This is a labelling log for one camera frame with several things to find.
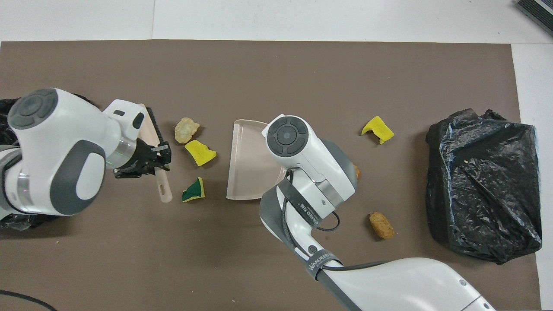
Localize yellow sponge wedge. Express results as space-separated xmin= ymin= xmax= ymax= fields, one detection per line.
xmin=184 ymin=140 xmax=217 ymax=167

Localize dark ribbed panel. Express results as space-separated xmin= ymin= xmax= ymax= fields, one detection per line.
xmin=515 ymin=0 xmax=553 ymax=38

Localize beige plastic dustpan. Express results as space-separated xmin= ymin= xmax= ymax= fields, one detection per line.
xmin=226 ymin=120 xmax=288 ymax=201

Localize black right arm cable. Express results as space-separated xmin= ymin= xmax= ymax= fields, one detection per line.
xmin=283 ymin=170 xmax=389 ymax=272

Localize notched yellow sponge piece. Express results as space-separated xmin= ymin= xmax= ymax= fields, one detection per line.
xmin=361 ymin=115 xmax=395 ymax=145

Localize brown cork-like sponge chunk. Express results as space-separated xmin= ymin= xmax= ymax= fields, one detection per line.
xmin=369 ymin=211 xmax=396 ymax=240

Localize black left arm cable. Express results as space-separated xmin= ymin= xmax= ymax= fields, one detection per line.
xmin=0 ymin=289 xmax=57 ymax=311

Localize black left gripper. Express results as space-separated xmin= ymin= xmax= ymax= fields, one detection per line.
xmin=113 ymin=140 xmax=172 ymax=179

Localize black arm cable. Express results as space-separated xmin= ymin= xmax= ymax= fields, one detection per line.
xmin=0 ymin=289 xmax=57 ymax=311
xmin=283 ymin=170 xmax=389 ymax=272

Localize brown table mat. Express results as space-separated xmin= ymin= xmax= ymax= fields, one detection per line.
xmin=0 ymin=40 xmax=541 ymax=311

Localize beige brush black bristles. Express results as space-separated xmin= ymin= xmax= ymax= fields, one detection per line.
xmin=137 ymin=103 xmax=174 ymax=204

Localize green and yellow sponge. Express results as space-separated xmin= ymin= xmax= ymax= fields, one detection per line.
xmin=181 ymin=177 xmax=206 ymax=203

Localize black plastic trash bag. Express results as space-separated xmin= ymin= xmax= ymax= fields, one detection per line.
xmin=0 ymin=92 xmax=94 ymax=232
xmin=425 ymin=108 xmax=543 ymax=265

